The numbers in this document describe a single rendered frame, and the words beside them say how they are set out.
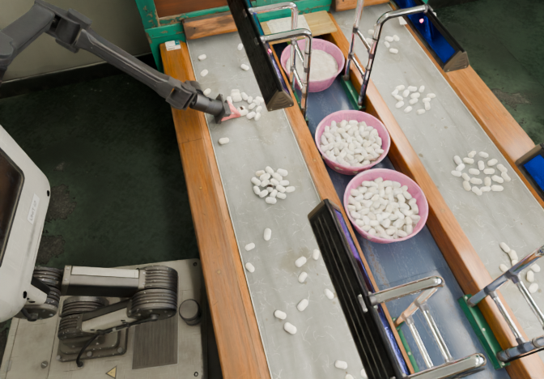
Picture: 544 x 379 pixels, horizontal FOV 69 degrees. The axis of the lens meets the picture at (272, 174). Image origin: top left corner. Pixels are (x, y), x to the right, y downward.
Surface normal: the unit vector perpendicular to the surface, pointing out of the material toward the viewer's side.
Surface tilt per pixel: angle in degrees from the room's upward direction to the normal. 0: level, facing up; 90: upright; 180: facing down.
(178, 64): 0
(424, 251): 0
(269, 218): 0
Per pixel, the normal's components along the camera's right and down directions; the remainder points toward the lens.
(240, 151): -0.02, -0.55
